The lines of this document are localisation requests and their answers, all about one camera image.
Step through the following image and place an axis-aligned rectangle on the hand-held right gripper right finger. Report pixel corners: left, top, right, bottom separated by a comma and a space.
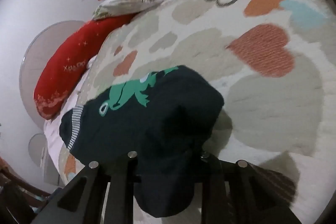
200, 152, 303, 224

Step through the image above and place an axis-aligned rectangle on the small round grey panel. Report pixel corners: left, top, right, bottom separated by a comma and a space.
28, 133, 49, 170

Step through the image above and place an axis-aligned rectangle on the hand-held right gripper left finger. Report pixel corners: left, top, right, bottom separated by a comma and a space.
31, 151, 139, 224

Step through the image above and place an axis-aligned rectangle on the pale pink bedsheet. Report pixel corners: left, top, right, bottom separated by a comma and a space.
43, 56, 98, 165

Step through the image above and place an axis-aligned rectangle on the dark wooden furniture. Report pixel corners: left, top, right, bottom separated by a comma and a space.
0, 157, 54, 224

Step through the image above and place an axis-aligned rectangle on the heart-print knitted blanket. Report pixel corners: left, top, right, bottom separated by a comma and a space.
58, 0, 334, 224

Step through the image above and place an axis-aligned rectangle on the large round grey panel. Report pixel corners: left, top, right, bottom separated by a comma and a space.
20, 20, 87, 110

